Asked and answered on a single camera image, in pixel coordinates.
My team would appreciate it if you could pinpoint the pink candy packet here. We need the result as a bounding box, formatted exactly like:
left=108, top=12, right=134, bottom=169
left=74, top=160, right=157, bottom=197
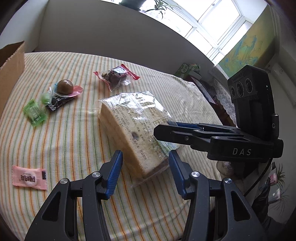
left=12, top=166, right=47, bottom=190

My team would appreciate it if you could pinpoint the sliced bread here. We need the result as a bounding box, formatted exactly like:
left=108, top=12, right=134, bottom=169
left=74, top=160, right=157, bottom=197
left=96, top=91, right=180, bottom=187

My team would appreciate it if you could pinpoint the red clear date snack packet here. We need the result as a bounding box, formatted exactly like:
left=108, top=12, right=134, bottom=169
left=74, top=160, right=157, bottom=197
left=93, top=64, right=140, bottom=92

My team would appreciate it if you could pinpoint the black candy wrapper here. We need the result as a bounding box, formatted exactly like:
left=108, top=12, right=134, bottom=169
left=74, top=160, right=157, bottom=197
left=46, top=95, right=74, bottom=112

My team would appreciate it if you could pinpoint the brown egg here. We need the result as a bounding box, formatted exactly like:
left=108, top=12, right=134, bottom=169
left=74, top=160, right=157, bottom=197
left=53, top=79, right=83, bottom=98

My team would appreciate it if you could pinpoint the white gloved right hand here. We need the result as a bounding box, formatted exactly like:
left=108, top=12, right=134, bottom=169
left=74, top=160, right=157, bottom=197
left=216, top=161, right=243, bottom=180

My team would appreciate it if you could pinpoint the white lace cloth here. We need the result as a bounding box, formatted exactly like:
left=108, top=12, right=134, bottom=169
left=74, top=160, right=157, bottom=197
left=209, top=64, right=237, bottom=126

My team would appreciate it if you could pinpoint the green box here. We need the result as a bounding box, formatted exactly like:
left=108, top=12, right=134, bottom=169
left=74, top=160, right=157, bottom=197
left=174, top=63, right=201, bottom=79

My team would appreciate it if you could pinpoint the striped tablecloth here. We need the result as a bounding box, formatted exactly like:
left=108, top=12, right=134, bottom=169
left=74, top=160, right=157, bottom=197
left=0, top=51, right=232, bottom=241

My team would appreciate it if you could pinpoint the green candy packet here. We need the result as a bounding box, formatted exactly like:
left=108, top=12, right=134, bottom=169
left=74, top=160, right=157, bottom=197
left=23, top=99, right=47, bottom=127

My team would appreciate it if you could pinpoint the light green round candy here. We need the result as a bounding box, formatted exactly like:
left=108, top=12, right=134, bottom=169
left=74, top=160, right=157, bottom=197
left=40, top=91, right=52, bottom=105

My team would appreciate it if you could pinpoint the potted plant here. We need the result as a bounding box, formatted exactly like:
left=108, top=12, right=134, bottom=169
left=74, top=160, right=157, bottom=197
left=119, top=0, right=181, bottom=18

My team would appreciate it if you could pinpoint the cardboard box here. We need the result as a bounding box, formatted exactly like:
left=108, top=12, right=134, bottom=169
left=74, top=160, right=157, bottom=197
left=0, top=41, right=25, bottom=114

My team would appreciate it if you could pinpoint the black cable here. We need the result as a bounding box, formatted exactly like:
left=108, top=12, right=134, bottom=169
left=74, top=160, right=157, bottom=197
left=245, top=157, right=273, bottom=195

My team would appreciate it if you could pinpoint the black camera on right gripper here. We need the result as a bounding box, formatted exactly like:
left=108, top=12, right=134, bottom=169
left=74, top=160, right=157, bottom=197
left=227, top=65, right=280, bottom=140

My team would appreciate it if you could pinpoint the wall map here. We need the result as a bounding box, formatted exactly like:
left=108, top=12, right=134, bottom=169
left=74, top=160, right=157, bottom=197
left=219, top=6, right=275, bottom=77

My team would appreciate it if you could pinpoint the window frame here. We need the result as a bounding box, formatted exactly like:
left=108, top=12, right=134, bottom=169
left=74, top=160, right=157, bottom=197
left=145, top=0, right=252, bottom=65

